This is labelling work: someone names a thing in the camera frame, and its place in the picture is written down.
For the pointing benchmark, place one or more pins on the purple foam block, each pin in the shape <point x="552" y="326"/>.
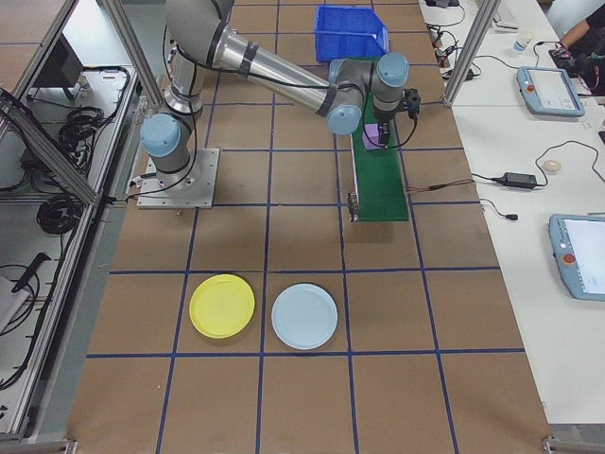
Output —
<point x="370" y="138"/>

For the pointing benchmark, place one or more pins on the bystander forearm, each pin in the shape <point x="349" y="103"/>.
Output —
<point x="586" y="26"/>

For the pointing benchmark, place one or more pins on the light blue plate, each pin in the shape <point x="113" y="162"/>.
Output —
<point x="305" y="317"/>

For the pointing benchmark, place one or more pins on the yellow plate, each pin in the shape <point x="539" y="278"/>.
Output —
<point x="222" y="307"/>

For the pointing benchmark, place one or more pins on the bystander hand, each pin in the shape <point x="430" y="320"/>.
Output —
<point x="568" y="42"/>

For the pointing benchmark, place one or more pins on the green conveyor belt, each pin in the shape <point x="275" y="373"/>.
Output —
<point x="380" y="189"/>

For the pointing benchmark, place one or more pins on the grey terminal board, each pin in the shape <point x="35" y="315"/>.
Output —
<point x="441" y="57"/>
<point x="435" y="34"/>

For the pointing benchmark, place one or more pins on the blue plastic bin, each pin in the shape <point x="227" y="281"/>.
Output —
<point x="345" y="45"/>

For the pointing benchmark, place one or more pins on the black power adapter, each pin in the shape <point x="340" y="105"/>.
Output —
<point x="468" y="75"/>
<point x="520" y="179"/>

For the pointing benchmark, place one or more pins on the black barrel plug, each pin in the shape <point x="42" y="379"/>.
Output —
<point x="510" y="217"/>

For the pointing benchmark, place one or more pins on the white paper cup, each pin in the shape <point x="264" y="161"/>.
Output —
<point x="523" y="41"/>

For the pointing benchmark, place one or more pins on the light blue teach pendant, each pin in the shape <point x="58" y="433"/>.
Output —
<point x="548" y="92"/>
<point x="581" y="257"/>

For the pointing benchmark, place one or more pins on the beige round puck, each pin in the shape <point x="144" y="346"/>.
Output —
<point x="551" y="165"/>

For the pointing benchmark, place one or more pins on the black controller box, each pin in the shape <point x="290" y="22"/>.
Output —
<point x="565" y="59"/>

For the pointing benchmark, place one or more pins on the black control cabinet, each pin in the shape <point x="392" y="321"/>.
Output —
<point x="61" y="66"/>

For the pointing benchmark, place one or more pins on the aluminium corner bar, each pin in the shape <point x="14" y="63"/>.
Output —
<point x="572" y="447"/>
<point x="38" y="448"/>

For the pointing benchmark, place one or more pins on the black handheld tool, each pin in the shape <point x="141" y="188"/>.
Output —
<point x="33" y="269"/>

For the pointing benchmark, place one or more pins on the white flat device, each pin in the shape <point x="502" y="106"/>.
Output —
<point x="12" y="302"/>

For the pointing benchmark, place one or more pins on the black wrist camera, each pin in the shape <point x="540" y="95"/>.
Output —
<point x="413" y="101"/>

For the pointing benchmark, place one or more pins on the aluminium gantry post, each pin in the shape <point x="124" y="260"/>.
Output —
<point x="137" y="61"/>
<point x="468" y="57"/>

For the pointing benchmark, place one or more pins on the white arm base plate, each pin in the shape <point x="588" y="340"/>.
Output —
<point x="205" y="189"/>

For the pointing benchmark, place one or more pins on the V-shaped aluminium frame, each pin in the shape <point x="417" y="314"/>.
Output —
<point x="47" y="156"/>

